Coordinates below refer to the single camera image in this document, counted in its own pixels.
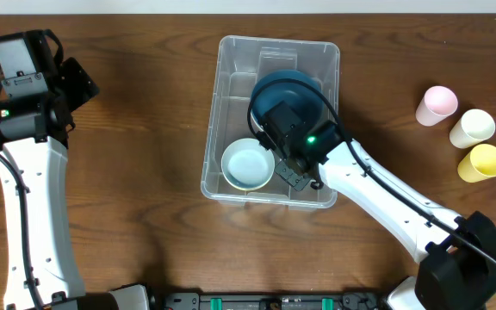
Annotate small grey bowl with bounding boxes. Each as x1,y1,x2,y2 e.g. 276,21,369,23
220,138,276,183

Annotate pink plastic cup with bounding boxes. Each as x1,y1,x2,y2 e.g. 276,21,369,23
415,85,458,127

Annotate cream plastic cup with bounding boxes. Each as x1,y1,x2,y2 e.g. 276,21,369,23
449,108,496,149

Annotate yellow cup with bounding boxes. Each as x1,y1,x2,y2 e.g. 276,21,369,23
457,144,496,183

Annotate small white bowl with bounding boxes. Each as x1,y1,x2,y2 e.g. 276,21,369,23
227,180,267,191

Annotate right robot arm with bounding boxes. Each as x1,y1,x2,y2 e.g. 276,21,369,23
248,100,496,309

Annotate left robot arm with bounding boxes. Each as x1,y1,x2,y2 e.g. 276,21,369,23
0,29,156,309

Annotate clear plastic storage bin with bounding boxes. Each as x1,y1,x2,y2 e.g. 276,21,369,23
201,35,340,209

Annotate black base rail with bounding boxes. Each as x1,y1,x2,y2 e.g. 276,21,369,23
160,292,385,310

